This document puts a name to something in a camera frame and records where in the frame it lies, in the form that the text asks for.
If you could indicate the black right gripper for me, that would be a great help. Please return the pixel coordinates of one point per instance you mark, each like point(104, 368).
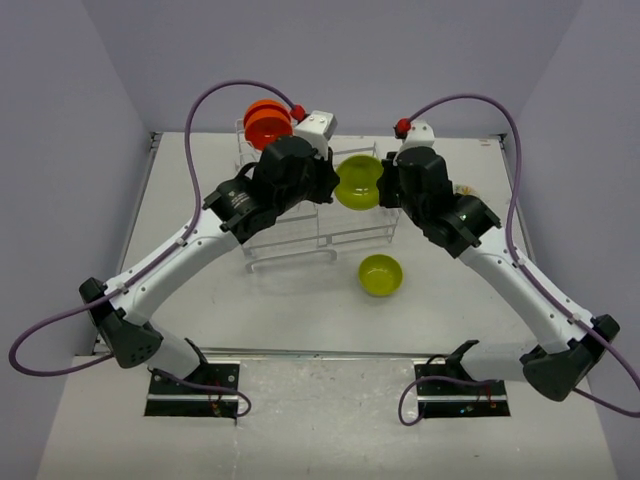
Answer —
point(386, 196)

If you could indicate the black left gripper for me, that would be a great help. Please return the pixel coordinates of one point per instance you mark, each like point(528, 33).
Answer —
point(329, 178)

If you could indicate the lime green bowl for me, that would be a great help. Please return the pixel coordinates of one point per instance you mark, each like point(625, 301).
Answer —
point(357, 189)
point(380, 275)

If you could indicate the floral leaf pattern bowl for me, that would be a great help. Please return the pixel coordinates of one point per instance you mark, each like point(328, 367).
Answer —
point(465, 190)

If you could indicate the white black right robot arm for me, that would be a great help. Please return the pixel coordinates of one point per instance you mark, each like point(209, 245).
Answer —
point(416, 180)

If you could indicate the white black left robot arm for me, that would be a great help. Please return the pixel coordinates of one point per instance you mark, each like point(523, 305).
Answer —
point(289, 171)

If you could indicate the orange bowl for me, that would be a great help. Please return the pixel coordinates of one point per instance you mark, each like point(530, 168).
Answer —
point(265, 125)

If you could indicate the red bowl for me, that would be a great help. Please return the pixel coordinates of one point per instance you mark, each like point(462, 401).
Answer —
point(268, 107)

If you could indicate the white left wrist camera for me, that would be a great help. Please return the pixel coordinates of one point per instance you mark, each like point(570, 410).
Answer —
point(317, 129)

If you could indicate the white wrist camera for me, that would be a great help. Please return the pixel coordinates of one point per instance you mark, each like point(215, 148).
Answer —
point(414, 134)
point(317, 129)

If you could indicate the white wire dish rack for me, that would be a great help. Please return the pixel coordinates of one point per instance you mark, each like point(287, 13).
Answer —
point(319, 232)

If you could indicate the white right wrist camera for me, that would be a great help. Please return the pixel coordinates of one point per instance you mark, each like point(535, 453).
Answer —
point(414, 134)

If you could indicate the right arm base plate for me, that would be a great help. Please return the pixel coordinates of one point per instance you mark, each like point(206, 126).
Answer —
point(446, 400)

